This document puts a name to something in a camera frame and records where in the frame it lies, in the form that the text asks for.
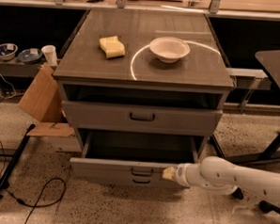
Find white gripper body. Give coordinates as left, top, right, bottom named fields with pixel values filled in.
left=175, top=163, right=201, bottom=187

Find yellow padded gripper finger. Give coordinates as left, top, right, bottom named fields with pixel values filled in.
left=162, top=167, right=176, bottom=181

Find grey drawer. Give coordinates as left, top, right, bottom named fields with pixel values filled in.
left=86, top=175, right=187, bottom=190
left=70, top=130, right=200, bottom=181
left=62, top=101, right=223, bottom=136

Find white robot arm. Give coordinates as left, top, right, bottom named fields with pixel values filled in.
left=162, top=156, right=280, bottom=208

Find grey drawer cabinet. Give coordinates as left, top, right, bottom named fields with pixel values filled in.
left=49, top=5, right=239, bottom=160

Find grey bottom drawer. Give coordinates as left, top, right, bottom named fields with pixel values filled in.
left=86, top=175, right=187, bottom=190

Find grey top drawer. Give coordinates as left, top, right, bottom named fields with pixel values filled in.
left=62, top=101, right=223, bottom=136

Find black stand leg right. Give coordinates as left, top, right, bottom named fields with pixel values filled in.
left=210, top=136, right=243, bottom=200

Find black stand leg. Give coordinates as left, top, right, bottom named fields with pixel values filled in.
left=210, top=136, right=243, bottom=200
left=0, top=124, right=35, bottom=191

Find black caster foot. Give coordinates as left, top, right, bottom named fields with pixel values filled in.
left=258, top=200, right=280, bottom=215

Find white bowl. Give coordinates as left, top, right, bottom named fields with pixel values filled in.
left=149, top=37, right=191, bottom=64

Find yellow sponge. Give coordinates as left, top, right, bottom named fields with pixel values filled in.
left=100, top=36, right=125, bottom=58

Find brown cardboard box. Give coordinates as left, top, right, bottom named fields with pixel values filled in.
left=18, top=64, right=74, bottom=137

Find black stand leg left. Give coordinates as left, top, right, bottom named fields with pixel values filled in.
left=0, top=124, right=35, bottom=191

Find white paper cup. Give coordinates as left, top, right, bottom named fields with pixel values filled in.
left=41, top=45, right=58, bottom=66

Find blue bowl right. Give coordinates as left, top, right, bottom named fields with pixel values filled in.
left=18, top=48, right=42, bottom=65

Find grey low shelf left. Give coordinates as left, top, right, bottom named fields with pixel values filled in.
left=0, top=58, right=47, bottom=78

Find white cable left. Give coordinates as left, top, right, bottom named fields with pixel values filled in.
left=0, top=60, right=19, bottom=102

